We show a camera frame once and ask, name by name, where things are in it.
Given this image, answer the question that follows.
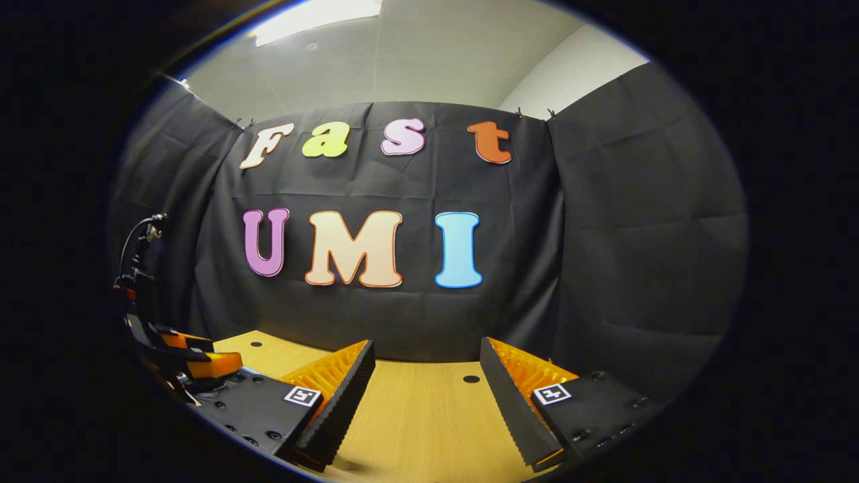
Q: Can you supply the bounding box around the black backdrop cloth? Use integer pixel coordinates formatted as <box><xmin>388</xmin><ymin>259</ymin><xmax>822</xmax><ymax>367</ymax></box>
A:
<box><xmin>107</xmin><ymin>60</ymin><xmax>751</xmax><ymax>403</ymax></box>

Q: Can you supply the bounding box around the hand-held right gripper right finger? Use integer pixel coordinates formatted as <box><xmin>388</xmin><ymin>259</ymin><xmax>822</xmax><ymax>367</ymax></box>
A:
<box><xmin>479</xmin><ymin>337</ymin><xmax>665</xmax><ymax>472</ymax></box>

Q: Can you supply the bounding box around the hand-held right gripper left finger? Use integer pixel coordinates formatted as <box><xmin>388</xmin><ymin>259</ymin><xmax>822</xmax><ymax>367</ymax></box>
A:
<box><xmin>195</xmin><ymin>339</ymin><xmax>376</xmax><ymax>472</ymax></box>

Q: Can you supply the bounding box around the ceiling light panel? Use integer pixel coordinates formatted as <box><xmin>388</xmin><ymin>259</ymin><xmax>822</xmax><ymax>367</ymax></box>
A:
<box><xmin>254</xmin><ymin>0</ymin><xmax>383</xmax><ymax>48</ymax></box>

